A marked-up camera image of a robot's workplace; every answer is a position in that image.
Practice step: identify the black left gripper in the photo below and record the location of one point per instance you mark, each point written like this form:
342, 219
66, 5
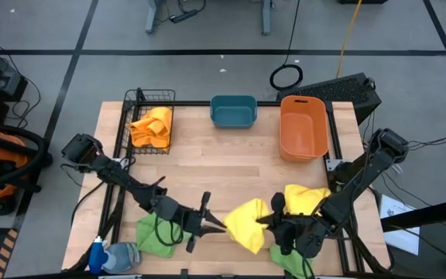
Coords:
180, 217

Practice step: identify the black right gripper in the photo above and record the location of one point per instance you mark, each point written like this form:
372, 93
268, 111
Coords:
300, 234

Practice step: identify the yellow microfiber towel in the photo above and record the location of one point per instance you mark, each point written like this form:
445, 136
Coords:
304, 199
246, 228

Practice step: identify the green microfiber towel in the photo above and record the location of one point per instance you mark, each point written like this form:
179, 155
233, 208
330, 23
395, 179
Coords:
289, 261
149, 240

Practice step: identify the orange microfiber towel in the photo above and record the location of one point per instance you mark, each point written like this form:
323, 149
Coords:
153, 128

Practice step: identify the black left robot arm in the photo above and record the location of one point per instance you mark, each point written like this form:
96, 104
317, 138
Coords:
114, 174

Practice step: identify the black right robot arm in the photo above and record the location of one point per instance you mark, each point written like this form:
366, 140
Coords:
362, 178

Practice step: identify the orange plastic basket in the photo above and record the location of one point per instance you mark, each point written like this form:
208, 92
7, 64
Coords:
302, 131

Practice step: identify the blue-headed spray bottle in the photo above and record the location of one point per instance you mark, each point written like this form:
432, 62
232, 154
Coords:
105, 257

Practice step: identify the teal plastic basket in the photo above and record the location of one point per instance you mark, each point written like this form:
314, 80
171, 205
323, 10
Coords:
232, 112

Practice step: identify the white paper sheet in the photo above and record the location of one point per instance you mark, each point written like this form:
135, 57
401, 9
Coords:
401, 232

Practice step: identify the black beam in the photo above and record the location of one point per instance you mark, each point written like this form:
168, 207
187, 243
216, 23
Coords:
428, 215

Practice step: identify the grey desk leg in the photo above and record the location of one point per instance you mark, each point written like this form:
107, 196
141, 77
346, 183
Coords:
152, 15
266, 17

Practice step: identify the black power strip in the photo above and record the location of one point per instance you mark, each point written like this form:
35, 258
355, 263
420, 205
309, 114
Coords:
184, 16

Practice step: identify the orange shop vacuum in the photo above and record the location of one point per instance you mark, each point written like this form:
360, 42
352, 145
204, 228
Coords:
4, 153

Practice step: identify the black extrusion table frame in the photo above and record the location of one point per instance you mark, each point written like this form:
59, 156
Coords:
192, 103

